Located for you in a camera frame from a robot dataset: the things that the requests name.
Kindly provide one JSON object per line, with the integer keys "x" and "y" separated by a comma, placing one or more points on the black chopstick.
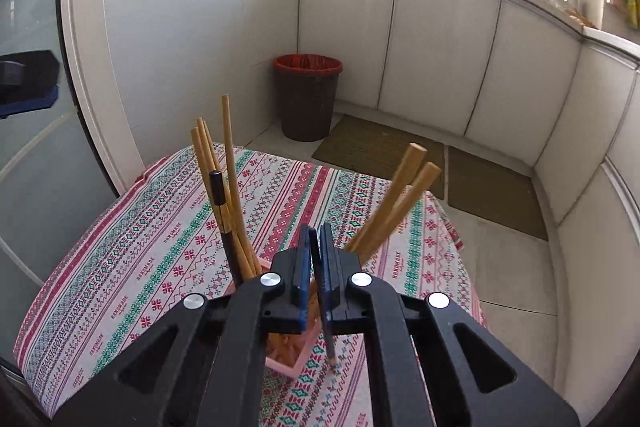
{"x": 328, "y": 342}
{"x": 216, "y": 187}

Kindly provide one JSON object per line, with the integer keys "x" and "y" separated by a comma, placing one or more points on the pink plastic basket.
{"x": 290, "y": 364}

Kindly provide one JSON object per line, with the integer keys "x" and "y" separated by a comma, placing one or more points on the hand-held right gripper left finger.
{"x": 305, "y": 272}

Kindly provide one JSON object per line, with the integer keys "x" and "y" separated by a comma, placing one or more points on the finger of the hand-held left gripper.
{"x": 35, "y": 77}

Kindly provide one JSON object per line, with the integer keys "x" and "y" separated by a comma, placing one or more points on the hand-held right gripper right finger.
{"x": 328, "y": 272}

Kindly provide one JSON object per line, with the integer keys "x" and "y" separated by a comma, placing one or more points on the dark trash bin orange liner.
{"x": 306, "y": 102}

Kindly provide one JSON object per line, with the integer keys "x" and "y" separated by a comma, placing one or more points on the patterned tablecloth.
{"x": 150, "y": 247}

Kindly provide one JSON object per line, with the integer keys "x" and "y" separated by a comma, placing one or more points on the yellow green packet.
{"x": 627, "y": 7}

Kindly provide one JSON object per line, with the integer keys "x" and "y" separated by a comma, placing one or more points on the wooden chopstick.
{"x": 395, "y": 182}
{"x": 407, "y": 202}

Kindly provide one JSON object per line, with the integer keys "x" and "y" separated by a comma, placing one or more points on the sliding glass door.
{"x": 30, "y": 182}

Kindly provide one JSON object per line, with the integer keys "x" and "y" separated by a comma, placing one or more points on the bunch of wooden chopsticks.
{"x": 227, "y": 147}

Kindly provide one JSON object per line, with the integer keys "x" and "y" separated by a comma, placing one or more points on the olive floor mat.
{"x": 380, "y": 152}
{"x": 495, "y": 192}

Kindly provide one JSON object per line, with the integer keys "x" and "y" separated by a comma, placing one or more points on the white panelled ledge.
{"x": 440, "y": 47}

